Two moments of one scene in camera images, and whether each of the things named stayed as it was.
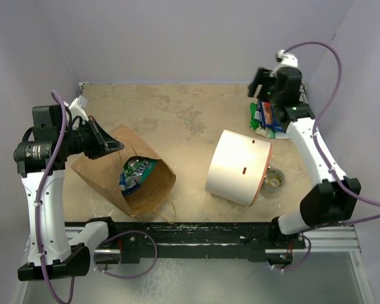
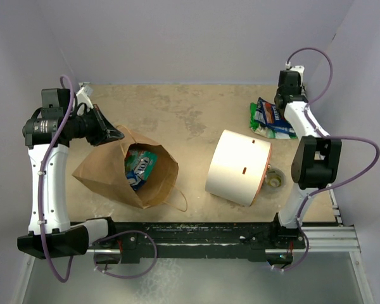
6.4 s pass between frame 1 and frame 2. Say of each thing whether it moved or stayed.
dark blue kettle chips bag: stayed
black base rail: stayed
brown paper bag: moved
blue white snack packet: moved
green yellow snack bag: stayed
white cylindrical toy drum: stayed
